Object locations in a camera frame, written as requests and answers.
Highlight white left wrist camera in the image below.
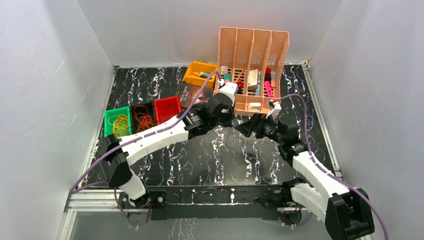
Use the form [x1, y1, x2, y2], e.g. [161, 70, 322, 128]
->
[218, 79, 239, 106]

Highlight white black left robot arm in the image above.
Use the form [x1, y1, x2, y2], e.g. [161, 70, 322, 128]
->
[100, 92, 235, 208]

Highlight pink plastic file organizer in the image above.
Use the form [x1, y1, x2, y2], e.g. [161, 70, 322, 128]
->
[217, 26, 290, 116]

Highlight orange highlighter marker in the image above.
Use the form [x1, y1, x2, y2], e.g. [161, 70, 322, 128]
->
[270, 71, 276, 89]

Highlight light blue marker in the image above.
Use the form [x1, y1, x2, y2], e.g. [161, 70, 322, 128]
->
[255, 83, 262, 97]

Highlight orange cable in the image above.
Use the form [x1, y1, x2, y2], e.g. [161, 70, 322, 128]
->
[133, 105, 157, 133]

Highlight black plastic bin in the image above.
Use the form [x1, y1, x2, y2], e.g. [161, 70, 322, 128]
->
[130, 102, 157, 134]

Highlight red plastic bin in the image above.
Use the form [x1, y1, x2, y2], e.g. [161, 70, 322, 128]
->
[153, 96, 182, 125]

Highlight black metal base rail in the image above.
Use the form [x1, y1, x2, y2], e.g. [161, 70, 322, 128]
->
[118, 185, 303, 226]

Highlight green plastic bin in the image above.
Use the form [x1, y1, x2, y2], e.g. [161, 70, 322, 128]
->
[103, 106, 133, 138]

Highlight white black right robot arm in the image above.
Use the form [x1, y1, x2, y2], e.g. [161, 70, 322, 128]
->
[235, 113, 375, 240]

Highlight dark book Three Days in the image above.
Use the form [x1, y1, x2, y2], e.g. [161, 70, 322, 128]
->
[175, 82, 213, 109]

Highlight white grey card box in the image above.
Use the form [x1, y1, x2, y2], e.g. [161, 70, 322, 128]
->
[246, 69, 259, 91]

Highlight yellow cable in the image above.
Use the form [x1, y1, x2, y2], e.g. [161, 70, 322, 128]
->
[110, 114, 131, 138]

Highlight yellow plastic bin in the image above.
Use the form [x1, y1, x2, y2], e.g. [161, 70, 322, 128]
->
[182, 61, 218, 87]

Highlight small white eraser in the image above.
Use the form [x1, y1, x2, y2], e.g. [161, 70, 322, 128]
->
[220, 65, 228, 75]

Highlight pink pencil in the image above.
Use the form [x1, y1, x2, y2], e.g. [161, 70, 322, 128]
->
[233, 69, 245, 83]

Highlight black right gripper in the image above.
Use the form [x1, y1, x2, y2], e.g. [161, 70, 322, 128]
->
[235, 112, 286, 145]

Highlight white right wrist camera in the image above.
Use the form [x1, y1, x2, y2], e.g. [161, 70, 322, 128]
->
[266, 100, 282, 120]

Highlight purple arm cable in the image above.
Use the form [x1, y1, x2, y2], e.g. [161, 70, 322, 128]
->
[69, 70, 222, 229]
[276, 93, 390, 240]

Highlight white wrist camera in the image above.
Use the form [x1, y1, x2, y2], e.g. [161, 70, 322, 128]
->
[218, 79, 239, 106]
[266, 100, 282, 120]

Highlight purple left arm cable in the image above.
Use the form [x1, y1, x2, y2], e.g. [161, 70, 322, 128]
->
[69, 70, 222, 229]

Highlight pink glue stick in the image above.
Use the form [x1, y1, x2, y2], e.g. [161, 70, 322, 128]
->
[223, 73, 232, 83]

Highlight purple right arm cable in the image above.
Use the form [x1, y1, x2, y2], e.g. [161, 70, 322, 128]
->
[276, 93, 390, 240]

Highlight green white glue stick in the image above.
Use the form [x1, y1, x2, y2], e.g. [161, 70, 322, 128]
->
[191, 71, 210, 79]

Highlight red black stamp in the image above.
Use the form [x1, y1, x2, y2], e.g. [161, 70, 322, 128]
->
[264, 68, 272, 82]
[236, 81, 244, 95]

